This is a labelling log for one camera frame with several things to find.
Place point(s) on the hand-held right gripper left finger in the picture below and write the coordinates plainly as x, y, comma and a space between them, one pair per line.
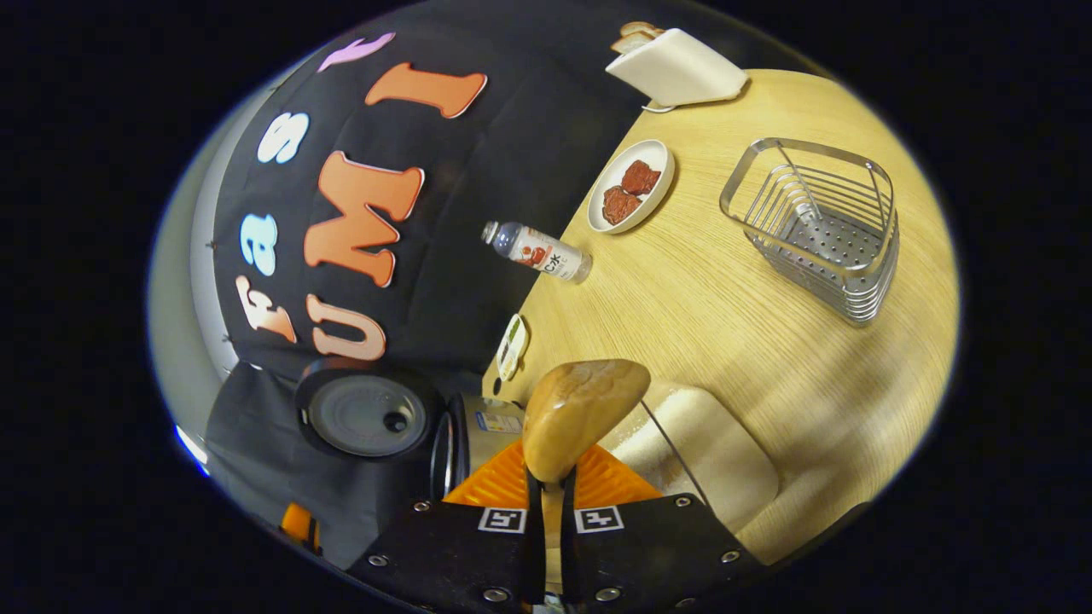
534, 554

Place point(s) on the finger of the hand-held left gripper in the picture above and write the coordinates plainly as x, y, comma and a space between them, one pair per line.
297, 522

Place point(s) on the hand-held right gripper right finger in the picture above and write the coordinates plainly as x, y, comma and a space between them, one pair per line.
569, 554

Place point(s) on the dark grey rice cooker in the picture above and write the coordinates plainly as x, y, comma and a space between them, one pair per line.
367, 418

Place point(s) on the white rice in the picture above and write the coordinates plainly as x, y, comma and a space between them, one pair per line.
644, 443

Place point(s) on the wooden spoon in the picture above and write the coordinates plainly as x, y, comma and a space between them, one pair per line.
580, 409

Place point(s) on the white divided sauce dish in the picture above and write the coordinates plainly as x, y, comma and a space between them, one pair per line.
512, 350

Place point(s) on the clear drink bottle red label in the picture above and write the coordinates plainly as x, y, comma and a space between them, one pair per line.
546, 254

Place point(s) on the red meat slice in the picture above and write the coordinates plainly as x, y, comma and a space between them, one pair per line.
640, 177
620, 206

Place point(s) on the white oval plate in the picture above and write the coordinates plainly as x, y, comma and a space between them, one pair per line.
640, 149

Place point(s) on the white toaster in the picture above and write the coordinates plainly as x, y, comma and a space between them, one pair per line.
678, 72

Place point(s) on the toast bread slice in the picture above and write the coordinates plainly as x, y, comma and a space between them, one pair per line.
631, 41
636, 27

